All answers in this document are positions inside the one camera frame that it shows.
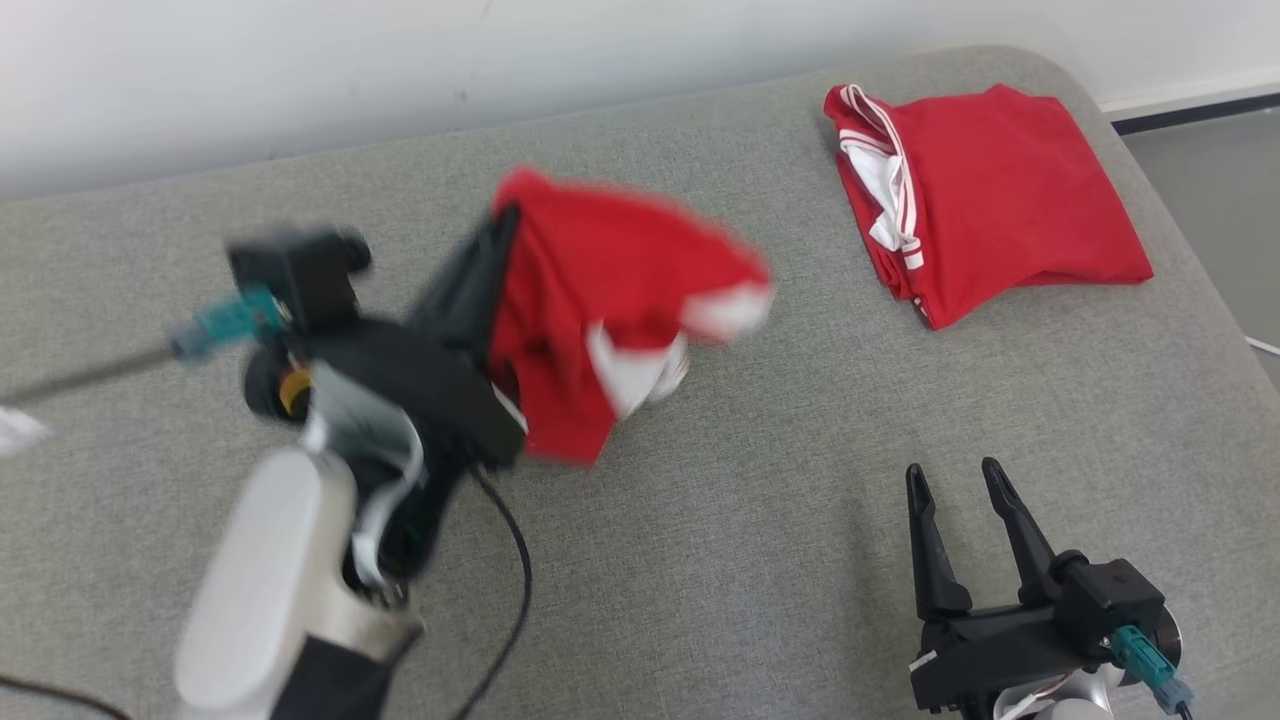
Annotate teal right camera connector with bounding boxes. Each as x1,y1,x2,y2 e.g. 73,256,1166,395
1110,625,1196,713

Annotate teal left camera connector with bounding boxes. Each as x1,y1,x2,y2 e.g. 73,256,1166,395
168,285,293,361

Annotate red and white basketball jersey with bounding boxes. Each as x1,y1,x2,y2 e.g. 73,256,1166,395
823,83,1154,331

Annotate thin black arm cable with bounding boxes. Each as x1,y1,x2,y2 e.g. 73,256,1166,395
0,675,136,720
450,465,534,720

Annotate white baseboard strip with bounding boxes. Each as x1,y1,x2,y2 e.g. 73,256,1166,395
1098,72,1280,136

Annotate white cable tag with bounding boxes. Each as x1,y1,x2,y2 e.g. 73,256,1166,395
0,408,49,459

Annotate teal camera connector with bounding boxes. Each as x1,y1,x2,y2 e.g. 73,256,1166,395
1110,625,1196,713
168,285,293,361

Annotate grey left camera cable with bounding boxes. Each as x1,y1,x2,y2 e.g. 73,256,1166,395
0,345,181,409

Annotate red shorts with white stripe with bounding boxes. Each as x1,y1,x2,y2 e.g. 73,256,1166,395
487,168,776,468

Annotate grey fabric sofa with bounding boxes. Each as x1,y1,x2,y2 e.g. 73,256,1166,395
0,45,1280,720

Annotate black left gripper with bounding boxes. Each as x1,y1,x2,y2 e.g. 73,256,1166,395
298,205,528,473

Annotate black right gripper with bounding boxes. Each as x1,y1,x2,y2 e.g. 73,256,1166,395
905,457,1126,713

